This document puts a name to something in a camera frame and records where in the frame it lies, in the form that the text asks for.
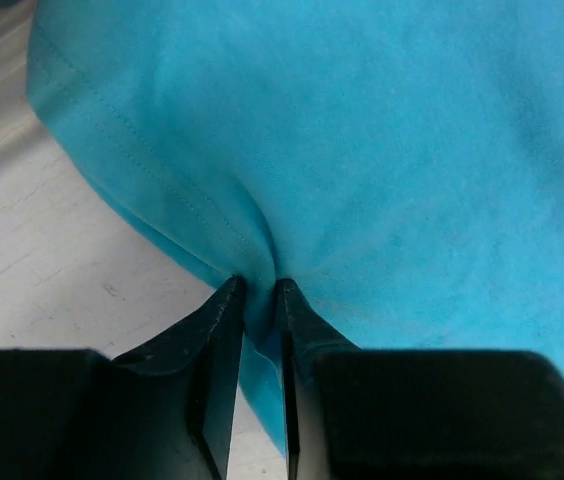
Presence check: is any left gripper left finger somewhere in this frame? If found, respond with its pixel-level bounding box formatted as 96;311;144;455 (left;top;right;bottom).
0;277;246;479

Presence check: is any cyan t shirt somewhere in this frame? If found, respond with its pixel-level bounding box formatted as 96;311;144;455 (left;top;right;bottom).
27;1;564;447

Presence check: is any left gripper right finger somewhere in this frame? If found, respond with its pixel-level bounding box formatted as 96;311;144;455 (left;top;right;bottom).
276;279;564;479

